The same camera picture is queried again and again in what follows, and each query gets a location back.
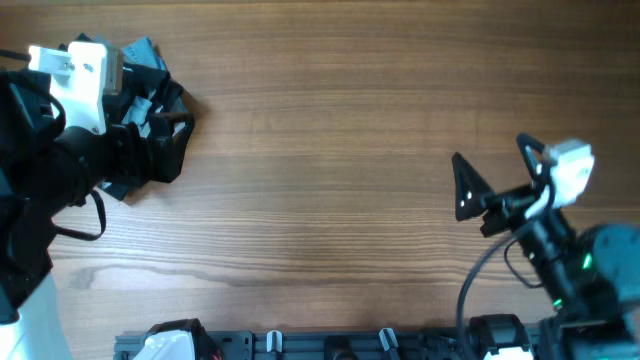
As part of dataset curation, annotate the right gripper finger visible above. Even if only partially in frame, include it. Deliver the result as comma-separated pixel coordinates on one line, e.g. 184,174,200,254
452,152,496,221
516,133,548,183

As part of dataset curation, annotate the grey blue garment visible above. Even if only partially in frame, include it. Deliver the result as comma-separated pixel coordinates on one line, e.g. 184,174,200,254
122,36,166,70

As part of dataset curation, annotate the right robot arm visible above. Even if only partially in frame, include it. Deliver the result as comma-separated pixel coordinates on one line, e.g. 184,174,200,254
451,133,639,359

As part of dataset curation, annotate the light blue garment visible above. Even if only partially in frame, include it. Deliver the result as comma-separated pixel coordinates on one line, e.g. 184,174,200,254
121,90,164,138

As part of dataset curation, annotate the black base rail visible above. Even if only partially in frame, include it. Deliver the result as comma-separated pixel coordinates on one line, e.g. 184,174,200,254
113,327,546,360

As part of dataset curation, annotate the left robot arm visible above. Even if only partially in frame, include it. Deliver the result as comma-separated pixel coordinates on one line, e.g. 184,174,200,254
1,71,195,359

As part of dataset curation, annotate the dark teal t-shirt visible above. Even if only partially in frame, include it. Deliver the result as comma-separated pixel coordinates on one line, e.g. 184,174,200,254
30,41,195,201

